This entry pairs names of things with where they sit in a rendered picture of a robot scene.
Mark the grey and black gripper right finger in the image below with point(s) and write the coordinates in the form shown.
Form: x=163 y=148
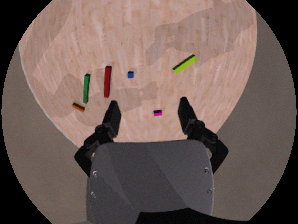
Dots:
x=195 y=129

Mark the orange rod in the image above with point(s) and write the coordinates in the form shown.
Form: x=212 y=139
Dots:
x=79 y=107

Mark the small blue cube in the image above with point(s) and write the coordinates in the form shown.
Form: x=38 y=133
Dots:
x=130 y=74

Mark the magenta rod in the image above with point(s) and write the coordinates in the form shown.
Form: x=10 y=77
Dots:
x=157 y=112

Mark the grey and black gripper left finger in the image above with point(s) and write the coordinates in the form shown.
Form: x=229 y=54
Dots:
x=109 y=127

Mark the red rod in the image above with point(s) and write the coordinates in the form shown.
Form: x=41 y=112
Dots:
x=107 y=79

